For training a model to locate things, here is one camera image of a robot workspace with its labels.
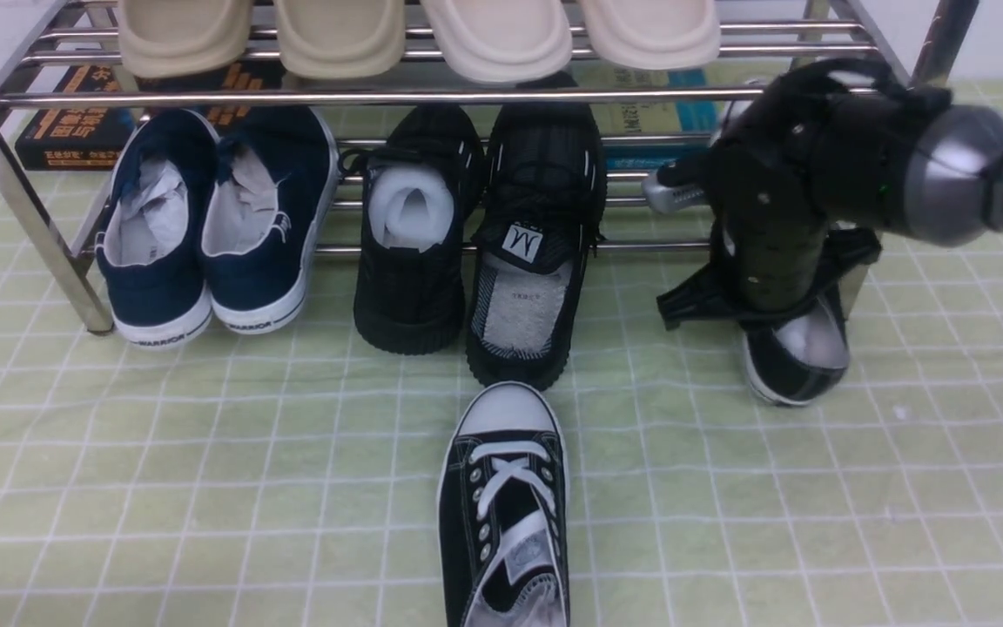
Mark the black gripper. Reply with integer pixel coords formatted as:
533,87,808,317
656,59,881,332

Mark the black canvas sneaker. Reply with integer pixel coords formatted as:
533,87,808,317
742,287,851,408
437,381,572,626

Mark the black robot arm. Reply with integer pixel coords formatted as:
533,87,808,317
656,58,1003,329

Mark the stainless steel shoe rack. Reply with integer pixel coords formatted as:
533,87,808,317
0,1,979,336

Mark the right black knit sneaker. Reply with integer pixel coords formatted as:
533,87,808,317
466,102,608,390

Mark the black knit sneaker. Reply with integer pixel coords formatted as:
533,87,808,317
466,102,608,390
339,103,486,354

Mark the cream slipper far right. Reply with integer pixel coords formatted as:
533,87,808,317
578,1,721,71

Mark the cream slipper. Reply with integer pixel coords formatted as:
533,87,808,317
421,1,573,84
578,1,721,71

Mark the left black knit sneaker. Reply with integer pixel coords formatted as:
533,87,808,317
339,103,486,354

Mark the tan slipper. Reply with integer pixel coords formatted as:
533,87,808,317
117,1,254,79
274,1,406,80

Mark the right navy canvas sneaker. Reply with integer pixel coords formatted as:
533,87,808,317
199,104,340,336

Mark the navy canvas sneaker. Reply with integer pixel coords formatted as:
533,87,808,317
199,104,340,336
96,110,219,350

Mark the green checkered table cloth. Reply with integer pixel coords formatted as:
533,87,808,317
0,78,1003,627

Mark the left navy canvas sneaker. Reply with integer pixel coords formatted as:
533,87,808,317
96,110,219,350

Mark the tan slipper far left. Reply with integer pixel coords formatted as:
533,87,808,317
117,1,254,79

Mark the black orange book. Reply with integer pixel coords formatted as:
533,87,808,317
15,61,284,171

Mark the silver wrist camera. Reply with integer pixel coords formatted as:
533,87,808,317
642,158,708,214

